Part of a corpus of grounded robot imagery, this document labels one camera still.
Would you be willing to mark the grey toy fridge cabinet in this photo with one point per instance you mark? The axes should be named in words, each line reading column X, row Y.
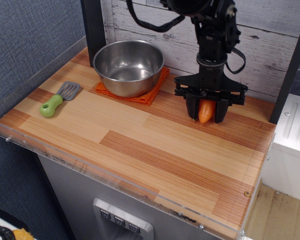
column 76, row 192

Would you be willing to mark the silver dispenser button panel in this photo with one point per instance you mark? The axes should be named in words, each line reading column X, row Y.
column 116, row 223

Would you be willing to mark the white ribbed box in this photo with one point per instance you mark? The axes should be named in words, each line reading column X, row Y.
column 281, row 169

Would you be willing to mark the black left vertical post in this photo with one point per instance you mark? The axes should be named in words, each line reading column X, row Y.
column 94, row 27

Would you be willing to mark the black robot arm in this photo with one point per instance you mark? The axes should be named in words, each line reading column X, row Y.
column 217, row 35

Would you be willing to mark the green handled grey spatula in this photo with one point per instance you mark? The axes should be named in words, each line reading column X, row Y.
column 66, row 92

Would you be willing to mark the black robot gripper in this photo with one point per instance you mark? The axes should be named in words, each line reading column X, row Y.
column 211, row 84

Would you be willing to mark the orange toy carrot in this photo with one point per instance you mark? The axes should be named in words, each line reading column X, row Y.
column 206, row 110

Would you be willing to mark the black vertical post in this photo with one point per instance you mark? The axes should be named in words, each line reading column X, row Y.
column 286, row 85
column 94, row 27

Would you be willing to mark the yellow tape object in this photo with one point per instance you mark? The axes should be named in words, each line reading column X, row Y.
column 22, row 234

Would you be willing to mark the clear acrylic table guard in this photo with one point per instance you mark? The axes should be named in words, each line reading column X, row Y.
column 204, row 173

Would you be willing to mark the black right vertical post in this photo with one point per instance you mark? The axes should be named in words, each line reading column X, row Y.
column 286, row 85

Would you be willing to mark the silver metal bowl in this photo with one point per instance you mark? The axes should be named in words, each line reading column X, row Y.
column 129, row 68

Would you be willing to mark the orange folded cloth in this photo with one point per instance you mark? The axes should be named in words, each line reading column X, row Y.
column 145, row 99

